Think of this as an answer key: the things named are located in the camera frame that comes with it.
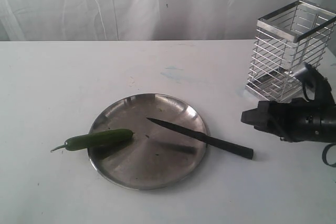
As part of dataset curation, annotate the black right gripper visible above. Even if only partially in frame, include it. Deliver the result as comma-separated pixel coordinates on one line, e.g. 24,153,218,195
240,98,312,143

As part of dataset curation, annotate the black knife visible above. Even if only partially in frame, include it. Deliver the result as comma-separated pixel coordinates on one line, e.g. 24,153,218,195
147,118,254,160

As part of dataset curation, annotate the metal wire utensil holder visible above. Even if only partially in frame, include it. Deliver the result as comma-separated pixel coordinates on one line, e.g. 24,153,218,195
245,0,335,102

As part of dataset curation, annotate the green cucumber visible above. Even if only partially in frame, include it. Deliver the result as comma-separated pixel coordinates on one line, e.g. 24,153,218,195
50,129,134,153

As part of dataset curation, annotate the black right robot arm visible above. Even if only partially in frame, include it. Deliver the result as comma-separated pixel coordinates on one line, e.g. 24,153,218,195
240,62,335,167

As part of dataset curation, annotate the round stainless steel plate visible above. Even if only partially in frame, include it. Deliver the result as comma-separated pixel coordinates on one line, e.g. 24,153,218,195
88,93,209,190

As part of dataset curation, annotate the white backdrop curtain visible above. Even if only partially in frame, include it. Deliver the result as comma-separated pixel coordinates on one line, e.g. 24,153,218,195
1,0,335,41

